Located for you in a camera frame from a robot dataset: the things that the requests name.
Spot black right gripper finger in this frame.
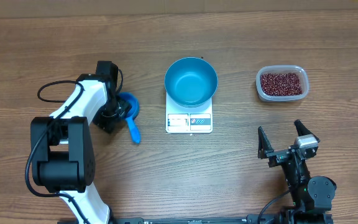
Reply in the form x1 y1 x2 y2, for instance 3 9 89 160
294 119 320 142
257 126 274 159

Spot blue plastic measuring scoop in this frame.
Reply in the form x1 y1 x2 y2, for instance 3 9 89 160
119 92 141 144

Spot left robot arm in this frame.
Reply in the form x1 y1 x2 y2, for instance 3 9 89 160
25 61 132 223

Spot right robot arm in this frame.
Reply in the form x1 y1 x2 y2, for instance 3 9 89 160
256 119 337 224

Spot white digital kitchen scale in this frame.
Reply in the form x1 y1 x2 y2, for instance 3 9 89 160
165 95 213 134

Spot teal metal bowl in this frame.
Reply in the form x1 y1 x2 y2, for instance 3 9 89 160
164 57 219 108

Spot clear plastic container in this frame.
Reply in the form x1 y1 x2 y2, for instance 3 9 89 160
255 65 310 102

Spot red adzuki beans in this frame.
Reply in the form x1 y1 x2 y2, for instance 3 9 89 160
260 73 303 96

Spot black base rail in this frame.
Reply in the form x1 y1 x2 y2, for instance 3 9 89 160
57 213 334 224

